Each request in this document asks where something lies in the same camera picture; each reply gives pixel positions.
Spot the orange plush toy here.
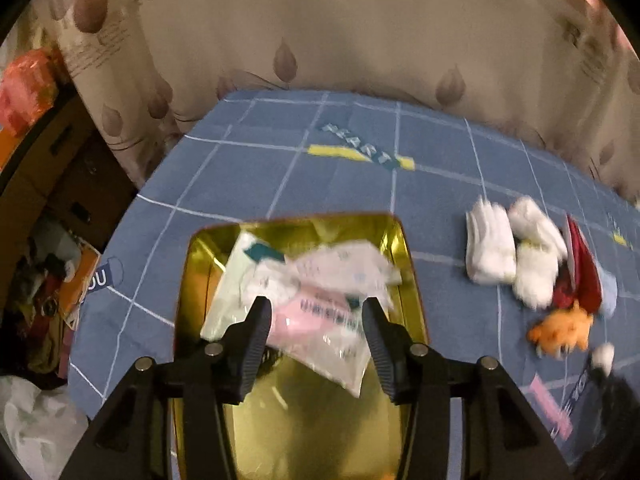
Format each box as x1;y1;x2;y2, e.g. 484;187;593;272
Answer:
526;304;597;359

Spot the white fluffy pompom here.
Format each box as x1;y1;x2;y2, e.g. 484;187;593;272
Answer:
590;342;616;376

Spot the beige leaf print curtain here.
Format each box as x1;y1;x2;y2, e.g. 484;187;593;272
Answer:
50;0;640;201

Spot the white knitted glove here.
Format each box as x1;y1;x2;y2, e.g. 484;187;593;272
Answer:
465;196;517;285

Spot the orange red plastic bag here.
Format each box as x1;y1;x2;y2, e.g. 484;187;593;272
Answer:
0;49;62;137

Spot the white plastic bag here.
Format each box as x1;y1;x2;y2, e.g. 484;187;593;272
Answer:
0;375;90;480

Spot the blue checked bed sheet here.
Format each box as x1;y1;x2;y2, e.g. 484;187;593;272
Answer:
67;89;640;480

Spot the brown cardboard box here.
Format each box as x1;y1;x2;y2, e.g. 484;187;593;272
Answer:
0;95;137;252

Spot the rectangular tin box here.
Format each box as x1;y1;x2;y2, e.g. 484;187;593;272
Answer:
172;214;430;480

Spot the pile of assorted clutter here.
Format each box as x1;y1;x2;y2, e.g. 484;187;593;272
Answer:
9;214;102;377

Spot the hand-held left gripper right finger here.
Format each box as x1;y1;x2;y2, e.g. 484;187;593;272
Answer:
361;297;571;480

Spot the red santa hat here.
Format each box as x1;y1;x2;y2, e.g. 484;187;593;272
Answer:
551;214;619;317

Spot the clear plastic packet pink print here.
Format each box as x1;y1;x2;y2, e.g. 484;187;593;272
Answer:
239;240;403;398

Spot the white tissue packet teal label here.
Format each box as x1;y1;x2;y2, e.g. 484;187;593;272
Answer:
200;232;287;342

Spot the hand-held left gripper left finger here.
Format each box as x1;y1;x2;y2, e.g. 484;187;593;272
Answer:
60;296;273;480

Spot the white plush toy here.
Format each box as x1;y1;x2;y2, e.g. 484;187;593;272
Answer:
507;196;569;309

